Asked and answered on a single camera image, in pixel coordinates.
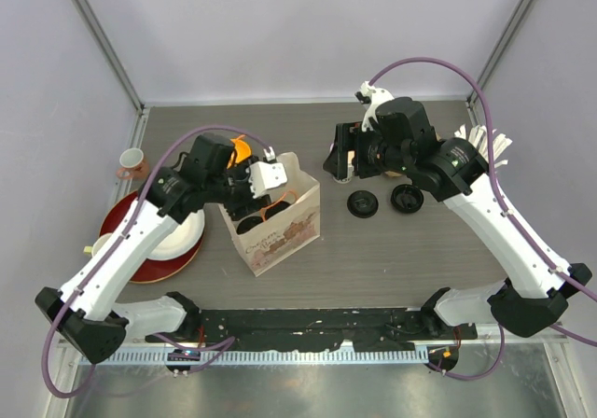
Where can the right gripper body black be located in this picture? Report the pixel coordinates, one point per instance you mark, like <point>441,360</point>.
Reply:
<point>378,157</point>

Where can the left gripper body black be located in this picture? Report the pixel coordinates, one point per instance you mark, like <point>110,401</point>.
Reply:
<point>233,189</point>

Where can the brown paper bag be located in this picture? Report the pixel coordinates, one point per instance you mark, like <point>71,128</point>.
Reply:
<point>282,235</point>

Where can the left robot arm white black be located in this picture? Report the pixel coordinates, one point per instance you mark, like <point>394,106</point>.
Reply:
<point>85,309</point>

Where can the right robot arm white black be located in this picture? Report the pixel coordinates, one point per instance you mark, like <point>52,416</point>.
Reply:
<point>539,283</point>

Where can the stack of white paper cups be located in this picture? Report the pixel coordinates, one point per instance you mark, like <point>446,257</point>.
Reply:
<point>344,171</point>

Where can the orange bowl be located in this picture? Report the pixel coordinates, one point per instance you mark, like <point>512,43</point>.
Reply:
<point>242,151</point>

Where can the loose black lid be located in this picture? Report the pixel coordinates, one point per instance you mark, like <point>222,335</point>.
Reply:
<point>407,199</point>

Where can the stack of black lids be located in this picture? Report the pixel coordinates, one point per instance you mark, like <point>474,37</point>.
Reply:
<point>362,204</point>

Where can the white plate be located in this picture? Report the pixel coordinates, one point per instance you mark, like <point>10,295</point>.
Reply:
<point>182,239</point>

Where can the small pink ceramic cup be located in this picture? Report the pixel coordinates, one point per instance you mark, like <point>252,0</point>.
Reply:
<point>133,165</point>

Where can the bundle of wrapped straws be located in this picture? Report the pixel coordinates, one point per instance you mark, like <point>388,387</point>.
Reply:
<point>478,137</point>

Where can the red plate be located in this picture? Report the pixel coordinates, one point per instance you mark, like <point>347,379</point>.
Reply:
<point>152,270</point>

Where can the yellow green mug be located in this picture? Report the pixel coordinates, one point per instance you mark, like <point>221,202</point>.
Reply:
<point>92,250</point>

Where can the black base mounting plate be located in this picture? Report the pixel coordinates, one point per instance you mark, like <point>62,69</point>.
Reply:
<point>317,330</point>

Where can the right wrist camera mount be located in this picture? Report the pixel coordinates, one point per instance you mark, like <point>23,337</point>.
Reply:
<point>371,97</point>

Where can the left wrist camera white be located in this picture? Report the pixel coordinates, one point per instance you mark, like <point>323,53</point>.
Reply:
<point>266,175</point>

